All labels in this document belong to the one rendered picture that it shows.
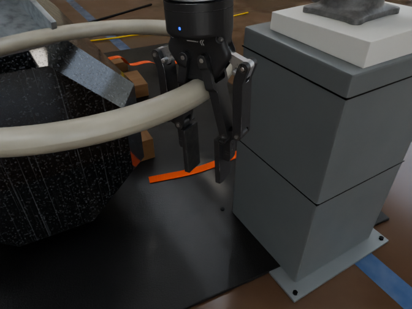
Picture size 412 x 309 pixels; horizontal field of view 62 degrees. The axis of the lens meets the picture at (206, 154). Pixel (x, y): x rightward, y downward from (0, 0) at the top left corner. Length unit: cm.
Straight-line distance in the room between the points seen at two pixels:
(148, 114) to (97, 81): 81
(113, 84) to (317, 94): 66
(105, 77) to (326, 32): 69
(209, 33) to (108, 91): 84
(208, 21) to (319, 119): 59
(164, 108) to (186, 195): 122
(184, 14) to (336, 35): 57
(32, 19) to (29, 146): 55
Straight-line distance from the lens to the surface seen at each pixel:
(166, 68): 45
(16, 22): 88
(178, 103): 38
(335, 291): 138
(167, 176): 168
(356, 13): 98
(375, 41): 86
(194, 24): 37
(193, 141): 48
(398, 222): 170
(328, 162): 95
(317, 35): 94
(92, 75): 117
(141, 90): 236
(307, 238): 115
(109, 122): 36
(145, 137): 175
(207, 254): 137
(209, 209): 152
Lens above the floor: 111
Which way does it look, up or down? 37 degrees down
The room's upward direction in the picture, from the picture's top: straight up
